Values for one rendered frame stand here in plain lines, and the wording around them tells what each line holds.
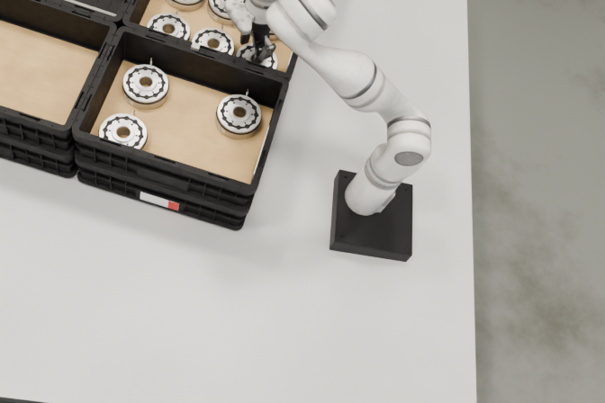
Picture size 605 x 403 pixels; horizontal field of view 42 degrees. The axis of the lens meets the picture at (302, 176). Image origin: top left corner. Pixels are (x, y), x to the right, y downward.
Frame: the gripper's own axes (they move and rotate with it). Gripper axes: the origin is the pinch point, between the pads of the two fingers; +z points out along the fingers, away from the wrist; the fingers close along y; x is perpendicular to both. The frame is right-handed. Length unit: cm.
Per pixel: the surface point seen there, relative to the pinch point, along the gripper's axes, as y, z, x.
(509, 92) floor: -10, 87, -129
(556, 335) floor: -96, 87, -80
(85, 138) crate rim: -9.3, -6.2, 46.2
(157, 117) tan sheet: -5.8, 3.6, 27.6
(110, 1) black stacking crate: 27.8, 3.5, 22.8
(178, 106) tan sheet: -5.3, 3.6, 21.9
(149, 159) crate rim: -19.2, -6.1, 36.7
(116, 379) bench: -51, 17, 60
